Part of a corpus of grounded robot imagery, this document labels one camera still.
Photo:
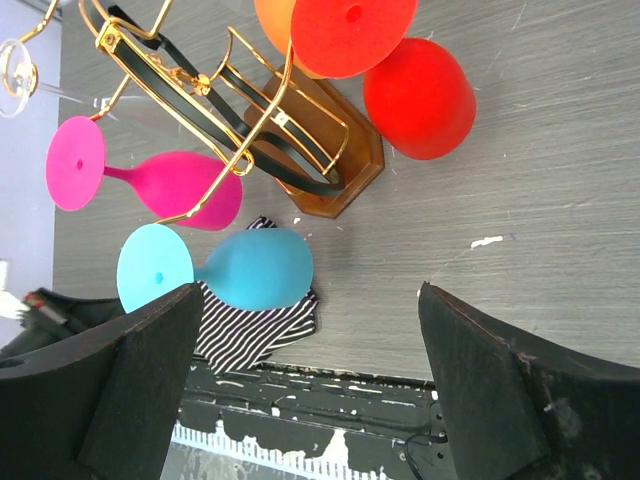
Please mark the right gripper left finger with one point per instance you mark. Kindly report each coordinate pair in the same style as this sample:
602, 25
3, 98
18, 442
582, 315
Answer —
101, 404

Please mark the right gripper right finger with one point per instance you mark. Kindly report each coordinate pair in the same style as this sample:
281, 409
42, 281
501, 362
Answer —
517, 406

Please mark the striped black white cloth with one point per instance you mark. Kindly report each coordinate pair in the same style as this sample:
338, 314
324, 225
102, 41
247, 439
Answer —
231, 339

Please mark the red wine glass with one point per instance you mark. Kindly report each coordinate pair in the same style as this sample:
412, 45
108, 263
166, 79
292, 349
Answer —
415, 92

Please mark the gold wire wine glass rack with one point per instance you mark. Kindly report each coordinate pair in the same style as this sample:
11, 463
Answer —
301, 132

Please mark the orange wine glass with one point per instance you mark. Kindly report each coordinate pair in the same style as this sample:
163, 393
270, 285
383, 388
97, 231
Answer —
275, 19

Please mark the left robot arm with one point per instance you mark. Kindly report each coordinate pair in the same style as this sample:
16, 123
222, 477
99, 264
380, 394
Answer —
48, 317

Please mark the blue wine glass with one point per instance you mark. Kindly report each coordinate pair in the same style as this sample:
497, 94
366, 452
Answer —
253, 269

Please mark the pink wine glass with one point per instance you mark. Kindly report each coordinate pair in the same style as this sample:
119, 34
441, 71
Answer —
168, 184

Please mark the clear wine glass front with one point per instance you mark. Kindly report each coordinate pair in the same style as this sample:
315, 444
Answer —
20, 81

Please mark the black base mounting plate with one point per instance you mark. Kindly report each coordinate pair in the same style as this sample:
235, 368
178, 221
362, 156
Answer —
311, 423

